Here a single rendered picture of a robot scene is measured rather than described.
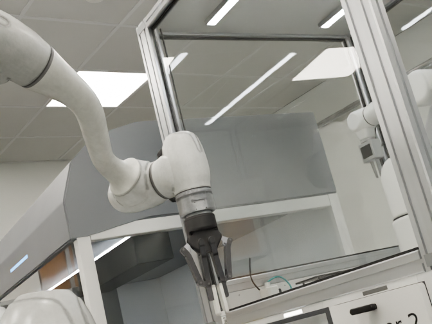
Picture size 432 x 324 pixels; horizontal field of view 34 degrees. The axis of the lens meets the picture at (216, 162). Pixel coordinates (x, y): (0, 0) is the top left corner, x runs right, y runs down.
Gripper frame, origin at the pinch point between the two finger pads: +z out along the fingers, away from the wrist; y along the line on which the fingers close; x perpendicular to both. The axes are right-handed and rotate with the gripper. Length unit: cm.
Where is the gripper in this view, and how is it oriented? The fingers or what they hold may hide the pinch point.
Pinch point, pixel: (218, 299)
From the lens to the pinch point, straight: 165.8
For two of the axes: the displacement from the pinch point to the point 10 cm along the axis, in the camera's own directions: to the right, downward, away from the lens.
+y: 9.5, -1.7, 2.7
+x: -2.1, 3.0, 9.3
